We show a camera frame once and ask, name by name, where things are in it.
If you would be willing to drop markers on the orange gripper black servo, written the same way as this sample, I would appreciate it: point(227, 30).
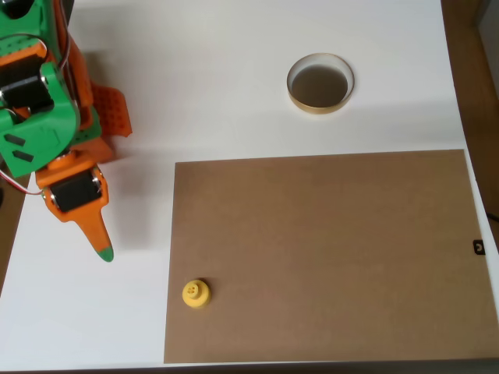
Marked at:
point(74, 193)

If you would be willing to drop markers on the small yellow plastic piece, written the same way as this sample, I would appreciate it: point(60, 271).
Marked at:
point(197, 298)

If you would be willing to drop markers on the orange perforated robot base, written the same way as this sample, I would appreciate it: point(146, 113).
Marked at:
point(113, 109)

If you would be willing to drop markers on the green orange robot arm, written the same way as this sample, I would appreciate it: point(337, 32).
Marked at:
point(39, 128)

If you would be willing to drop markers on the round shallow tape ring dish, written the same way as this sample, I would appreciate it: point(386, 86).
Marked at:
point(319, 87)

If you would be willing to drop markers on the white base board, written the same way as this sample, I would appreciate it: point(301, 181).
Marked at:
point(234, 128)

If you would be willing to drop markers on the brown fibreboard sheet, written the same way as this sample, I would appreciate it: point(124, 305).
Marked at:
point(312, 253)

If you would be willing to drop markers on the small black clip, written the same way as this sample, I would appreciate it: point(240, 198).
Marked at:
point(479, 247)

